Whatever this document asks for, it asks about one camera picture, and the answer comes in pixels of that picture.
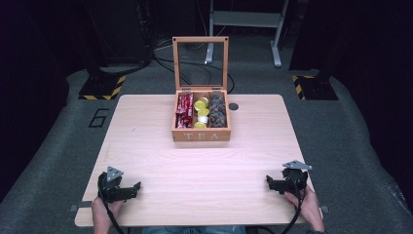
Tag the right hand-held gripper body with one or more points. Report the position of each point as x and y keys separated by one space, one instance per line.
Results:
x=293 y=178

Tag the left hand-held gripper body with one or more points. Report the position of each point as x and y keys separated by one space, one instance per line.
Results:
x=112 y=188

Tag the person's left hand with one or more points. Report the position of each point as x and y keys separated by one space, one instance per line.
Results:
x=105 y=211

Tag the person's right hand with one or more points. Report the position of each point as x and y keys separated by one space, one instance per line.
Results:
x=307 y=206

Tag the yellow lid creamer cup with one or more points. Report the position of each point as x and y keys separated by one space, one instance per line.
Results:
x=203 y=112
x=203 y=119
x=205 y=99
x=200 y=105
x=200 y=124

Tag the pile of dark tea bags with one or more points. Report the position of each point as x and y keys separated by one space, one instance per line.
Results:
x=217 y=110

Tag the row of red sachets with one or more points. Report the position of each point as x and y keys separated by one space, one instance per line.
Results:
x=185 y=110

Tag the black base with hazard stripes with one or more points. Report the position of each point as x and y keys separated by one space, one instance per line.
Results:
x=102 y=87
x=315 y=87

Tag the wooden tea box with lid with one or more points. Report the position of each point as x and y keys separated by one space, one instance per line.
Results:
x=201 y=107

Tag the grey metal stand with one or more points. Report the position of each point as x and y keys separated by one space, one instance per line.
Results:
x=246 y=19

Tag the grey table bracket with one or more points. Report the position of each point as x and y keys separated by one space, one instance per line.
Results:
x=324 y=209
x=81 y=206

